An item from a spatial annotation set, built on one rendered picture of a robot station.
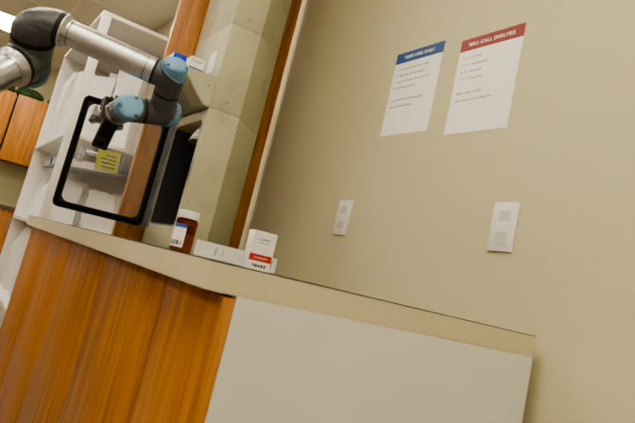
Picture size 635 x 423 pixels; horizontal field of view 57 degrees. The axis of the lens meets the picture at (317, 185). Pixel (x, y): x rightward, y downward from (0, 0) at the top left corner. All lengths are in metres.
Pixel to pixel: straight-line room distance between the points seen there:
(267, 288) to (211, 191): 1.10
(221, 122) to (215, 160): 0.13
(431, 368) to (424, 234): 0.57
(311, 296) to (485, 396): 0.43
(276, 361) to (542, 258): 0.66
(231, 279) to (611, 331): 0.71
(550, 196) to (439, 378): 0.48
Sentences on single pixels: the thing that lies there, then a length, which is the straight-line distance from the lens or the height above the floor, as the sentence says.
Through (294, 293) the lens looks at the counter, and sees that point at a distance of 0.86.
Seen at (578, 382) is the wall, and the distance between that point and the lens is 1.23.
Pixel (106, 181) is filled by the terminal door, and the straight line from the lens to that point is 2.16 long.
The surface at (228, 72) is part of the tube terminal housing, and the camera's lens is 1.98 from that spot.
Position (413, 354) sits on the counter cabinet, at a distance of 1.02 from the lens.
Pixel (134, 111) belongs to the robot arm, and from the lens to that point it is 1.74.
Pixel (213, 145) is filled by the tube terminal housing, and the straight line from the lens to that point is 1.93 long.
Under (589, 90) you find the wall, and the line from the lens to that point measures 1.38.
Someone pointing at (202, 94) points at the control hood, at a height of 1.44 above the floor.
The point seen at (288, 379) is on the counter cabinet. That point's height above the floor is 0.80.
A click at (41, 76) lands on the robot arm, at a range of 1.88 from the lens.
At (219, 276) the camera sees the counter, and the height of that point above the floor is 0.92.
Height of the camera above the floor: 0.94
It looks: 9 degrees up
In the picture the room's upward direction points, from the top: 13 degrees clockwise
